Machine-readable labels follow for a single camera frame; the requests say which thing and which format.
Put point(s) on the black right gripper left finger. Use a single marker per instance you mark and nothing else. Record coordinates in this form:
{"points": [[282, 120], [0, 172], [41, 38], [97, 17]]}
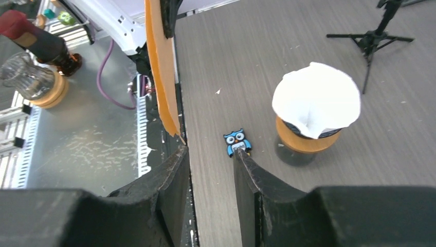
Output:
{"points": [[149, 211]]}

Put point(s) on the brown paper coffee filter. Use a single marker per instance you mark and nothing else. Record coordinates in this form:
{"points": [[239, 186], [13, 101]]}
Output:
{"points": [[161, 55]]}

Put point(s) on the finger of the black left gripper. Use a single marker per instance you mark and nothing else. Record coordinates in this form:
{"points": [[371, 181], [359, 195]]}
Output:
{"points": [[169, 10]]}

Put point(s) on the blue owl figure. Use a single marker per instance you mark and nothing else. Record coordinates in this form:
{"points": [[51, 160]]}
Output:
{"points": [[237, 140]]}

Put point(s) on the clear ribbed glass dripper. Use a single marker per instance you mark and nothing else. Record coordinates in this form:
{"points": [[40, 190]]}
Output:
{"points": [[30, 80]]}

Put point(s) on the silver microphone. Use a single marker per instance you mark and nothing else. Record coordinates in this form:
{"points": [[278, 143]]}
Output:
{"points": [[374, 40]]}

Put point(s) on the smoky glass carafe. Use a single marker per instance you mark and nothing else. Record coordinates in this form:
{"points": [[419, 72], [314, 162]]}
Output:
{"points": [[291, 157]]}

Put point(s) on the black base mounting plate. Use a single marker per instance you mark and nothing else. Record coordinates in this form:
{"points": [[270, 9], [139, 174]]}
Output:
{"points": [[162, 145]]}

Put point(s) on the white paper coffee filter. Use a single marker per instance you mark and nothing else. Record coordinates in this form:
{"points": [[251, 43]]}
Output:
{"points": [[317, 99]]}

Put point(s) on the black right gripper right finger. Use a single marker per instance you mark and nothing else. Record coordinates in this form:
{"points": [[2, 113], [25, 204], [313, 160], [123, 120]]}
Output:
{"points": [[273, 213]]}

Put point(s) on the dark red bottle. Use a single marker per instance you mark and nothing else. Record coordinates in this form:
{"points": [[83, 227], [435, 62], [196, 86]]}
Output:
{"points": [[47, 47]]}

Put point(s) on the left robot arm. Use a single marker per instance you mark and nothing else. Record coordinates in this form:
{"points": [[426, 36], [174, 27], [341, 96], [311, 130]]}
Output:
{"points": [[125, 31]]}

